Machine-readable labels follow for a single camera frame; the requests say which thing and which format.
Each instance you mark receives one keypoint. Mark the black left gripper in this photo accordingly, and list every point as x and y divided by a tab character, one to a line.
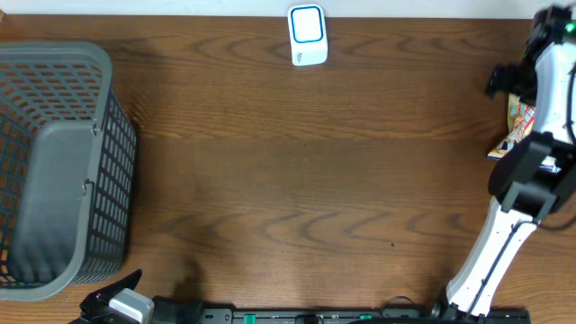
104	293

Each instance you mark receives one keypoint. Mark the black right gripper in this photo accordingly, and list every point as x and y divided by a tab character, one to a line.
502	76

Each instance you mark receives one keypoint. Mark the cream wet wipes pack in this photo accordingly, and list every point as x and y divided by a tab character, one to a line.
521	117

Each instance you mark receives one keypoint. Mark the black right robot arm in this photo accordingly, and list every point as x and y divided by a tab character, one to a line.
535	179

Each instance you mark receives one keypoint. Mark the white barcode scanner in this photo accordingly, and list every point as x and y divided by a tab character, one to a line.
308	35

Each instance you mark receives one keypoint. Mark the grey plastic basket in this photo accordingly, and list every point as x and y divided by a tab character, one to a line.
68	152

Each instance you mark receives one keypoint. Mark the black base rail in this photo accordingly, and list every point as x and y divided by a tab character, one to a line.
392	315

